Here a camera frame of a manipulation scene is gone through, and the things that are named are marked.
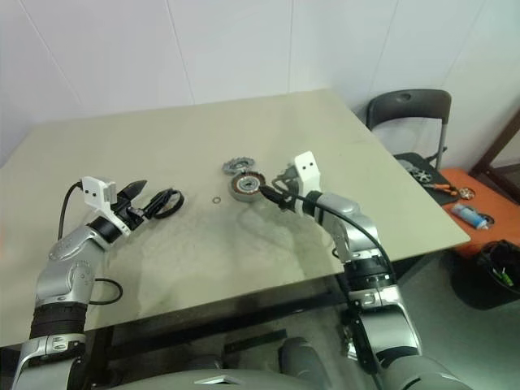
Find dark metal rack frame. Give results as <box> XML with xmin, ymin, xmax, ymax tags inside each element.
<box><xmin>469</xmin><ymin>101</ymin><xmax>520</xmax><ymax>193</ymax></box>

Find grey motor housing copper stator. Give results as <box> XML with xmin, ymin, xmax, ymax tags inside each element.
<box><xmin>229</xmin><ymin>171</ymin><xmax>269</xmax><ymax>204</ymax></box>

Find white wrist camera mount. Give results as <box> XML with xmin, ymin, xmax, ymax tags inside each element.
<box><xmin>79</xmin><ymin>175</ymin><xmax>132</xmax><ymax>236</ymax></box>
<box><xmin>293</xmin><ymin>150</ymin><xmax>323</xmax><ymax>213</ymax></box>

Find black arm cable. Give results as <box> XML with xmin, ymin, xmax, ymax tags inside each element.
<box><xmin>58</xmin><ymin>182</ymin><xmax>124</xmax><ymax>306</ymax></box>
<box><xmin>284</xmin><ymin>193</ymin><xmax>401</xmax><ymax>285</ymax></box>

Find orange box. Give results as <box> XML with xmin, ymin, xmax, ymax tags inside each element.
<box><xmin>436</xmin><ymin>167</ymin><xmax>520</xmax><ymax>254</ymax></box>

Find blue and white tube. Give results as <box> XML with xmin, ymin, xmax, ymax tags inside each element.
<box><xmin>452</xmin><ymin>202</ymin><xmax>489</xmax><ymax>232</ymax></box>

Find grey toothed gear plate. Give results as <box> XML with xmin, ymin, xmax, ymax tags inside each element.
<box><xmin>222</xmin><ymin>157</ymin><xmax>255</xmax><ymax>177</ymax></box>

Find black bag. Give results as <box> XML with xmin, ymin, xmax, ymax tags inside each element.
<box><xmin>450</xmin><ymin>239</ymin><xmax>520</xmax><ymax>312</ymax></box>

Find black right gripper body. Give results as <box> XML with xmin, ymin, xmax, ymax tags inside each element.
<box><xmin>278</xmin><ymin>164</ymin><xmax>305</xmax><ymax>213</ymax></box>

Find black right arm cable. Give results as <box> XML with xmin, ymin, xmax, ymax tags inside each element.
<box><xmin>284</xmin><ymin>193</ymin><xmax>401</xmax><ymax>285</ymax></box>

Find grey robot torso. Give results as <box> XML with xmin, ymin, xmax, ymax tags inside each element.
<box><xmin>133</xmin><ymin>357</ymin><xmax>387</xmax><ymax>390</ymax></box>

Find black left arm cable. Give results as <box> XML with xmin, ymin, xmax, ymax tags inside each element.
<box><xmin>58</xmin><ymin>182</ymin><xmax>124</xmax><ymax>306</ymax></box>

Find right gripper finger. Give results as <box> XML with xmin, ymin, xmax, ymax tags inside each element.
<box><xmin>258</xmin><ymin>184</ymin><xmax>293</xmax><ymax>210</ymax></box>
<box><xmin>272</xmin><ymin>162</ymin><xmax>297</xmax><ymax>184</ymax></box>

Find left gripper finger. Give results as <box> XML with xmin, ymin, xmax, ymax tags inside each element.
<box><xmin>139</xmin><ymin>189</ymin><xmax>180</xmax><ymax>221</ymax></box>
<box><xmin>120</xmin><ymin>179</ymin><xmax>147</xmax><ymax>202</ymax></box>

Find orange handled pliers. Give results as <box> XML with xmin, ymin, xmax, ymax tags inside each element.
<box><xmin>426</xmin><ymin>180</ymin><xmax>461</xmax><ymax>198</ymax></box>

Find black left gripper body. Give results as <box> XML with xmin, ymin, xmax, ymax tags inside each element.
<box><xmin>113</xmin><ymin>197</ymin><xmax>146</xmax><ymax>232</ymax></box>

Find black folding chair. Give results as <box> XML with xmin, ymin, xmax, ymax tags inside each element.
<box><xmin>365</xmin><ymin>89</ymin><xmax>453</xmax><ymax>192</ymax></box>

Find black rotor ring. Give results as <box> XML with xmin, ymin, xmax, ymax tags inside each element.
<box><xmin>149</xmin><ymin>188</ymin><xmax>187</xmax><ymax>221</ymax></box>

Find silver spoked wheel part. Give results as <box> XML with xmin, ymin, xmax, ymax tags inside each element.
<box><xmin>409</xmin><ymin>167</ymin><xmax>434</xmax><ymax>186</ymax></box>

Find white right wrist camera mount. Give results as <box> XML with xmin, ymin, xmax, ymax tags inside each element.
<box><xmin>293</xmin><ymin>150</ymin><xmax>323</xmax><ymax>213</ymax></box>

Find silver metal bracket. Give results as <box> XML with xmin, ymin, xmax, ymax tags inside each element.
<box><xmin>344</xmin><ymin>320</ymin><xmax>360</xmax><ymax>359</ymax></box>

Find dark grey rounded shape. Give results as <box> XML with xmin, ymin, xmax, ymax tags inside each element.
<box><xmin>279</xmin><ymin>336</ymin><xmax>327</xmax><ymax>369</ymax></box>

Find black table frame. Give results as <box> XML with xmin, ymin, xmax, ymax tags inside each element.
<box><xmin>0</xmin><ymin>259</ymin><xmax>411</xmax><ymax>362</ymax></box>

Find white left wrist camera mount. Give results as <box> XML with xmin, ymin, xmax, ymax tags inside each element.
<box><xmin>79</xmin><ymin>175</ymin><xmax>132</xmax><ymax>236</ymax></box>

